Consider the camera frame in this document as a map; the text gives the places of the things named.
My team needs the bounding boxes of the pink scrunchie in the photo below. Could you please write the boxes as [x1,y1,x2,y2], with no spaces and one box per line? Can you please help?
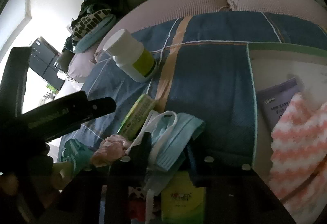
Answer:
[90,134,131,167]

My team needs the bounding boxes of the green small carton box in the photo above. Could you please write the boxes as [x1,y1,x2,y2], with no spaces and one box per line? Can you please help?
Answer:
[117,94,156,141]

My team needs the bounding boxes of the light blue face mask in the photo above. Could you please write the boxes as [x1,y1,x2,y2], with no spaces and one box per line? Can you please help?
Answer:
[127,110,205,196]

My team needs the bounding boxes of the pink white striped fuzzy cloth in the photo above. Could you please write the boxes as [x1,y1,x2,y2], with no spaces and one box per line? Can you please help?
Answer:
[269,93,326,216]

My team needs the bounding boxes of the yellow green tissue pack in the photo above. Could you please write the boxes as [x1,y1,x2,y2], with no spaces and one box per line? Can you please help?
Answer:
[161,172,206,224]

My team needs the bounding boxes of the teal plastic case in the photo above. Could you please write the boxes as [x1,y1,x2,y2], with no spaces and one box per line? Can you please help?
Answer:
[61,139,94,176]

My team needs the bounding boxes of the dark cabinet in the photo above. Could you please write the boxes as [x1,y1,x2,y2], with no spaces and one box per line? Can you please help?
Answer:
[29,37,64,91]

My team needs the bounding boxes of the black white patterned cushion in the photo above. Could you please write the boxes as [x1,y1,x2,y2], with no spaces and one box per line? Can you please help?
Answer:
[72,8,115,46]

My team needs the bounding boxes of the purple booklet in tray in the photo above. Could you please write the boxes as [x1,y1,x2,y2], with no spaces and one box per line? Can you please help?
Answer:
[257,78,300,131]

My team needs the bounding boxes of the white pill bottle green label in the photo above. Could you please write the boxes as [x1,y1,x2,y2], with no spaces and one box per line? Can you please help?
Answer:
[103,29,157,82]

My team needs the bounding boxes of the blue plaid blanket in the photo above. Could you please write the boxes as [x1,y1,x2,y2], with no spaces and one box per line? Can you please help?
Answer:
[62,11,326,164]

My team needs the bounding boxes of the dark clothes pile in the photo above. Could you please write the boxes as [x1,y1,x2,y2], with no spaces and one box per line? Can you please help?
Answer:
[77,0,129,20]

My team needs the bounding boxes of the white green-rimmed tray box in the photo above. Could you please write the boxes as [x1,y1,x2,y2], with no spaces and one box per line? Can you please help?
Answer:
[246,42,327,214]

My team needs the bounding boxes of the pink left seat cushion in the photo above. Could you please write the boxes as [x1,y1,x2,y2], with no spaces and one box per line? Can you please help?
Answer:
[68,0,229,83]

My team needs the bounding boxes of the pink seat cushion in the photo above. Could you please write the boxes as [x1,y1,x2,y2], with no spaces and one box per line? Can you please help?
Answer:
[68,0,229,83]
[227,0,326,28]

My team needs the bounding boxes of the pink right seat cushion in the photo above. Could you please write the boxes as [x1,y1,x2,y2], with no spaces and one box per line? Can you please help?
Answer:
[227,0,326,28]

